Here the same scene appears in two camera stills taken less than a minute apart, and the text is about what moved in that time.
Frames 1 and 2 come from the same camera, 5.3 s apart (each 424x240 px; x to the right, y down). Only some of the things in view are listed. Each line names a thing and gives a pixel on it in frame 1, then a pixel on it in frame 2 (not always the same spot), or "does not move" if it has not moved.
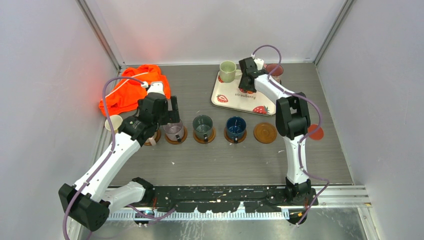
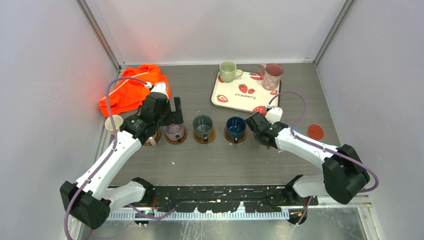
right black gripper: x=242 y=85 → x=255 y=137
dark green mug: x=203 y=125 does not move
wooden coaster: x=157 y=139 does not move
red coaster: x=318 y=134 does not move
